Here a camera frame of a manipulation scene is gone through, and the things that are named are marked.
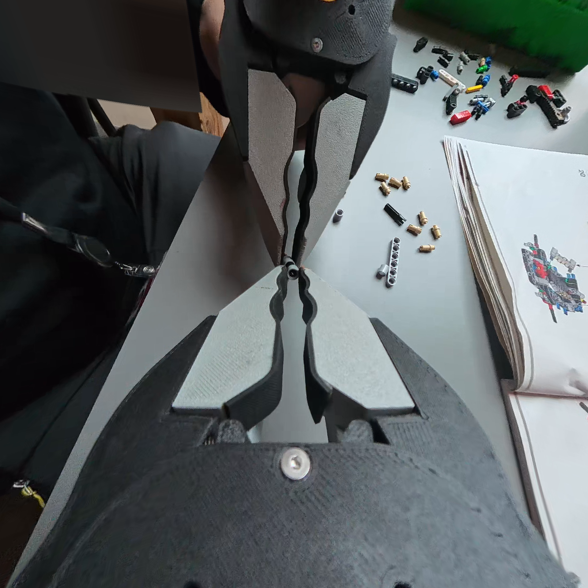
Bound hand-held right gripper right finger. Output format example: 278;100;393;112
298;268;417;424

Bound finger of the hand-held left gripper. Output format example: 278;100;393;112
294;96;368;267
243;68;298;267

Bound person's left hand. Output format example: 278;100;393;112
201;0;322;141

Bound wooden furniture panel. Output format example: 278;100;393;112
200;94;230;137

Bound light grey lego beam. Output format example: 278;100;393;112
385;237;401;288

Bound black lanyard with metal clip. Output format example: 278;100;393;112
0;198;158;277

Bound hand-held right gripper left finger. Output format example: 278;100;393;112
171;266;286;431

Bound open lego instruction booklet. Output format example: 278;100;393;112
443;135;588;579

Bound black red lego assembly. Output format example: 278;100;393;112
507;84;573;129

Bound pile of mixed lego pieces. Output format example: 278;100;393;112
416;43;530;127

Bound green plastic box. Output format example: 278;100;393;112
403;0;588;75

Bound scatter of tan lego pins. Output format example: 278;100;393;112
374;171;443;254

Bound yellow zipper pull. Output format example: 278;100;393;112
12;479;47;509

